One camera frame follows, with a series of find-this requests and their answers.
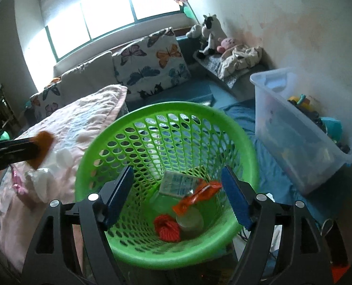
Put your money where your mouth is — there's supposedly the blue white tissue packet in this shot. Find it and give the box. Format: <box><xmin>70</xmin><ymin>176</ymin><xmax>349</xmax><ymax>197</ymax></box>
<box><xmin>159</xmin><ymin>171</ymin><xmax>200</xmax><ymax>198</ymax></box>

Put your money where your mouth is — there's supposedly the pink snack bag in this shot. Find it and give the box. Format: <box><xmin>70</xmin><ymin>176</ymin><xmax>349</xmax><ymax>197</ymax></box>
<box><xmin>10</xmin><ymin>165</ymin><xmax>28</xmax><ymax>196</ymax></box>

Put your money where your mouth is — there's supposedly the clear plastic bag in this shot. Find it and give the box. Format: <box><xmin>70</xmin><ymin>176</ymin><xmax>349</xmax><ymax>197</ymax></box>
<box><xmin>24</xmin><ymin>168</ymin><xmax>59</xmax><ymax>203</ymax></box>

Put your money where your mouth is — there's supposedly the pink blanket table cover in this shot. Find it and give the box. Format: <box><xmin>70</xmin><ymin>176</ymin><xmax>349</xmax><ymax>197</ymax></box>
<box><xmin>0</xmin><ymin>84</ymin><xmax>127</xmax><ymax>273</ymax></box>

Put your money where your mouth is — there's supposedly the left butterfly cushion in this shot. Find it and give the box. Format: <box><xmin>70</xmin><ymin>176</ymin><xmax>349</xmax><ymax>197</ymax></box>
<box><xmin>30</xmin><ymin>78</ymin><xmax>64</xmax><ymax>122</ymax></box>

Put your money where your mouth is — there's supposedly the butterfly cushion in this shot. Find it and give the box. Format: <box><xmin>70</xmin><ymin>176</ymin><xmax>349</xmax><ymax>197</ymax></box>
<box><xmin>112</xmin><ymin>27</ymin><xmax>191</xmax><ymax>102</ymax></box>
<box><xmin>30</xmin><ymin>78</ymin><xmax>64</xmax><ymax>122</ymax></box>

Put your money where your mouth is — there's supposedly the white middle cushion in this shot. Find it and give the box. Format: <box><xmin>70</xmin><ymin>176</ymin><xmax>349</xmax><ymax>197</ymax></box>
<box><xmin>59</xmin><ymin>52</ymin><xmax>117</xmax><ymax>105</ymax></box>

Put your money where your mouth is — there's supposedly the clear plastic cup in basket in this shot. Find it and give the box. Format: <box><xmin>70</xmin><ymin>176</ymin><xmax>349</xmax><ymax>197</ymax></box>
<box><xmin>176</xmin><ymin>207</ymin><xmax>204</xmax><ymax>239</ymax></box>

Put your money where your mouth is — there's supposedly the clear plastic storage bin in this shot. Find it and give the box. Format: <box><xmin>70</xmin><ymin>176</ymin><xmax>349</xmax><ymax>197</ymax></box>
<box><xmin>249</xmin><ymin>68</ymin><xmax>352</xmax><ymax>195</ymax></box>

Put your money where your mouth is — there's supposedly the green plastic mesh basket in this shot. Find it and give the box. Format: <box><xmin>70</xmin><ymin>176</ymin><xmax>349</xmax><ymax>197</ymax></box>
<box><xmin>75</xmin><ymin>102</ymin><xmax>258</xmax><ymax>270</ymax></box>

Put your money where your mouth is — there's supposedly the right butterfly cushion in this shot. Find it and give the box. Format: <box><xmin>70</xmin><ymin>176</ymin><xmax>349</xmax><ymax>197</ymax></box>
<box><xmin>112</xmin><ymin>27</ymin><xmax>191</xmax><ymax>102</ymax></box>

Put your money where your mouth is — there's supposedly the crumpled cream cloth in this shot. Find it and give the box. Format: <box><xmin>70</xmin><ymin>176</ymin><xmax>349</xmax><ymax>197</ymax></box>
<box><xmin>217</xmin><ymin>44</ymin><xmax>263</xmax><ymax>79</ymax></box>

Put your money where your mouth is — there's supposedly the white plush toy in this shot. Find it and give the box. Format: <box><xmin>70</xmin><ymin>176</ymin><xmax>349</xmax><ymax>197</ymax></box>
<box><xmin>186</xmin><ymin>24</ymin><xmax>202</xmax><ymax>39</ymax></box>

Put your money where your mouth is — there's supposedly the colourful pinwheel toy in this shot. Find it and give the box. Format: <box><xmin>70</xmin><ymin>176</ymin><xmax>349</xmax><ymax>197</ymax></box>
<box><xmin>174</xmin><ymin>0</ymin><xmax>200</xmax><ymax>24</ymax></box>

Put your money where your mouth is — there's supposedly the pink pig plush toy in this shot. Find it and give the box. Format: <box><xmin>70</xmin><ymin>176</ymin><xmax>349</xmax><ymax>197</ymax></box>
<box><xmin>217</xmin><ymin>37</ymin><xmax>239</xmax><ymax>54</ymax></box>

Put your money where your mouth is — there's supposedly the cow plush toy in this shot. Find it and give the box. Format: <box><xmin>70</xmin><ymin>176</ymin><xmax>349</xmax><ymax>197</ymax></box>
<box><xmin>197</xmin><ymin>15</ymin><xmax>227</xmax><ymax>60</ymax></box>

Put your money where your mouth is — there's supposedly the black cable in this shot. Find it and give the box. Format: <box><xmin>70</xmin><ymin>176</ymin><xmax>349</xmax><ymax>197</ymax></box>
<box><xmin>319</xmin><ymin>217</ymin><xmax>335</xmax><ymax>238</ymax></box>

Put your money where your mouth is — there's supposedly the window with green frame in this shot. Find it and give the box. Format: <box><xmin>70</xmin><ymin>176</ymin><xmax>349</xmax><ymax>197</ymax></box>
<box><xmin>39</xmin><ymin>0</ymin><xmax>181</xmax><ymax>62</ymax></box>

